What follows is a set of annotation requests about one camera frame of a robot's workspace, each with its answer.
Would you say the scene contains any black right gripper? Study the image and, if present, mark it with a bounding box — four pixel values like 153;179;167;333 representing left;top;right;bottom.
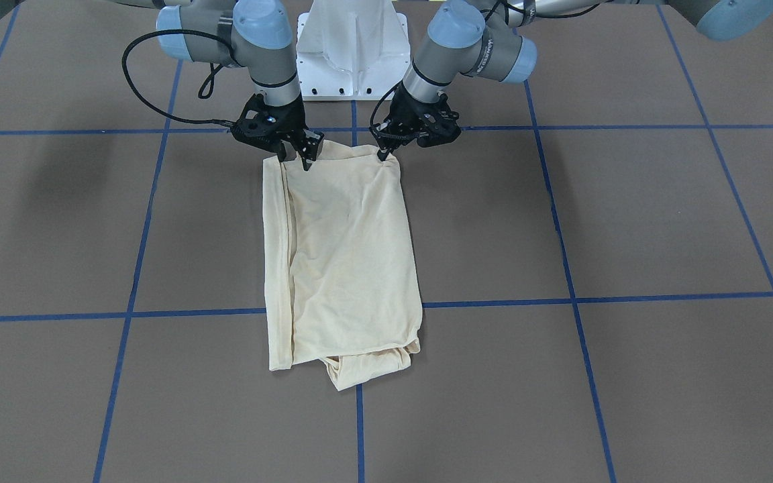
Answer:
229;93;325;172

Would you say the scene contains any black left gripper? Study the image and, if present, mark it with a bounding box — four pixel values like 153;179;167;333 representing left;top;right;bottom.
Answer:
368;82;462;162

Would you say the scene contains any yellow long sleeve shirt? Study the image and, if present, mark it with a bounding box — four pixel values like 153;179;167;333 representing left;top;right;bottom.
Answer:
262;141;423;390

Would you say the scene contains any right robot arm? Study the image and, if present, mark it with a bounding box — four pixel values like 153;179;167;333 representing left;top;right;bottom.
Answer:
121;1;324;170

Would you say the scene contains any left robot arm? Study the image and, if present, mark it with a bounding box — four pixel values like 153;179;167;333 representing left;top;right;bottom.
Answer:
369;1;598;161

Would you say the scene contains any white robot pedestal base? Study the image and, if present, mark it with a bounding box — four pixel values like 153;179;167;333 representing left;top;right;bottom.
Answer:
294;1;411;101

